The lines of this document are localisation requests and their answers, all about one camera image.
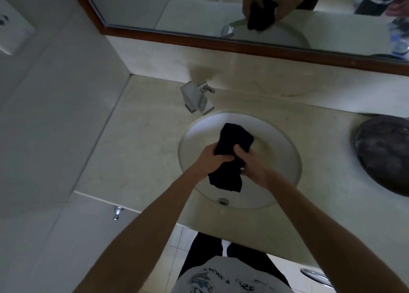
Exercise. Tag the person's left hand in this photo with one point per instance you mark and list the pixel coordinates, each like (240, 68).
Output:
(211, 165)

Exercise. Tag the white printed t-shirt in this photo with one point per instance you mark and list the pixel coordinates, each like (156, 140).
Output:
(230, 276)

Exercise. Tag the dark blue cleaning cloth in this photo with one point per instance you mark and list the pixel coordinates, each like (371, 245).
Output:
(233, 136)

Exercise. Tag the white oval sink basin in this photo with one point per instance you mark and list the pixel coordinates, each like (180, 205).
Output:
(281, 155)

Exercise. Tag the wood framed wall mirror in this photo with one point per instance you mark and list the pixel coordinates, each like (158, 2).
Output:
(191, 37)

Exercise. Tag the chrome square faucet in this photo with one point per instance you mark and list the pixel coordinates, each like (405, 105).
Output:
(193, 96)

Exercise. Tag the chrome wall hook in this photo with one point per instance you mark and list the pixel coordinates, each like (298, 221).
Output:
(117, 212)

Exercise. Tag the person's right forearm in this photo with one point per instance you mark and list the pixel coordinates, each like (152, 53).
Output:
(335, 238)

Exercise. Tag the person's left forearm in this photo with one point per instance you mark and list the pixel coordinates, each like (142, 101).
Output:
(140, 235)

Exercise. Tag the beige marble sink countertop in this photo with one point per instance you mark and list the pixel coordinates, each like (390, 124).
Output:
(137, 155)

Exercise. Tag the white wall socket plate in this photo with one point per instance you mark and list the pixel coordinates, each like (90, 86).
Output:
(14, 31)

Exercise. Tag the person's right hand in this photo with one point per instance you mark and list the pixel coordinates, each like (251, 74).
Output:
(257, 169)

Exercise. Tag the black round tray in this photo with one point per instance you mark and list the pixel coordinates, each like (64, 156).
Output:
(386, 155)

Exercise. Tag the black trousers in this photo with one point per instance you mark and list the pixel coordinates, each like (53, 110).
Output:
(204, 248)

